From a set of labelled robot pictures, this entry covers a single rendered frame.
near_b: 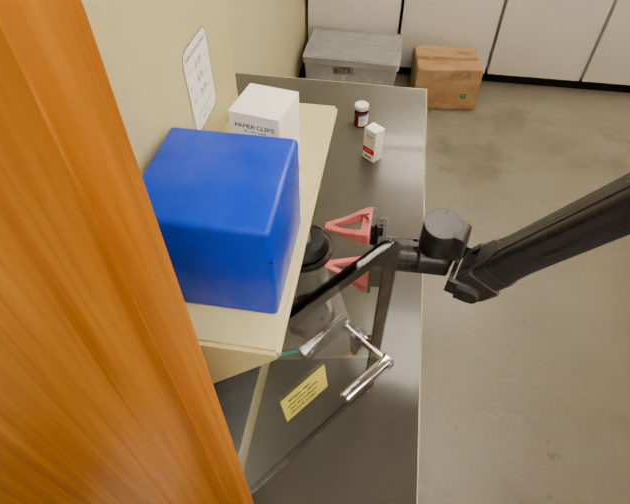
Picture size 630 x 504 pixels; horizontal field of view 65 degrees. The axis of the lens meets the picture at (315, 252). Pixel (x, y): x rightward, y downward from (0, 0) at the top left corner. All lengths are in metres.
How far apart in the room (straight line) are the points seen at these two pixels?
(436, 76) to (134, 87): 3.01
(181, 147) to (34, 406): 0.19
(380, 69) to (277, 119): 2.78
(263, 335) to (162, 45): 0.23
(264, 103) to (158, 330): 0.30
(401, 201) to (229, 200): 1.01
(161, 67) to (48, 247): 0.25
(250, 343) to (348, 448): 0.59
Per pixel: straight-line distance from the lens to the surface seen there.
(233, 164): 0.36
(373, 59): 3.25
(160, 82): 0.41
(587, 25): 3.74
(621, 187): 0.63
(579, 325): 2.45
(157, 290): 0.20
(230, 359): 0.38
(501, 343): 2.25
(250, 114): 0.46
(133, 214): 0.17
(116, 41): 0.35
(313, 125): 0.55
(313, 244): 0.86
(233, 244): 0.32
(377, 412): 0.96
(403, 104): 1.67
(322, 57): 3.25
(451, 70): 3.32
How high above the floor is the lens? 1.82
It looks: 49 degrees down
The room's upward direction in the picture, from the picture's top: straight up
